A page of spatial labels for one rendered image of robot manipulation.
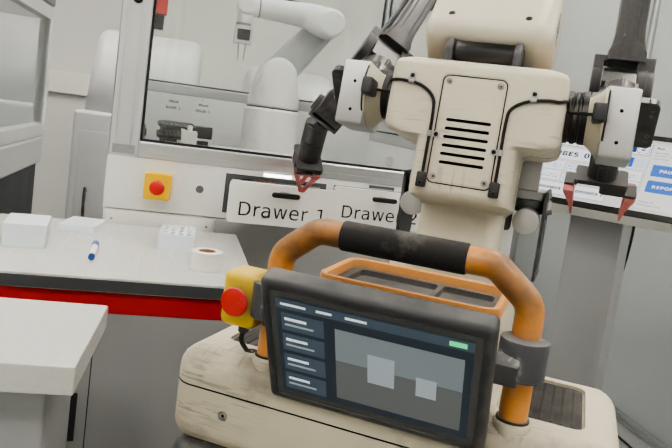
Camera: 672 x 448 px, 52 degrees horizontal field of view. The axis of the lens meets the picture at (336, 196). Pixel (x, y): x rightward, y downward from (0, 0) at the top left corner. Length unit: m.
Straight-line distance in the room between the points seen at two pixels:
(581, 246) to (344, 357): 1.56
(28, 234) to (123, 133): 0.48
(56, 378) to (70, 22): 4.47
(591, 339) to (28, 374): 1.71
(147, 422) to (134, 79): 0.92
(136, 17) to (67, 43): 3.35
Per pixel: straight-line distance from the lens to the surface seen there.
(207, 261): 1.50
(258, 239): 2.01
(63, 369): 0.98
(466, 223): 1.15
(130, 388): 1.49
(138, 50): 1.97
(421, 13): 1.48
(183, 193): 1.98
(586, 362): 2.31
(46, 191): 5.38
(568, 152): 2.28
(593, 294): 2.27
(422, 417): 0.79
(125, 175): 1.98
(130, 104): 1.97
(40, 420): 1.06
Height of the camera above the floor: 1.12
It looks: 6 degrees down
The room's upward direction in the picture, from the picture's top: 8 degrees clockwise
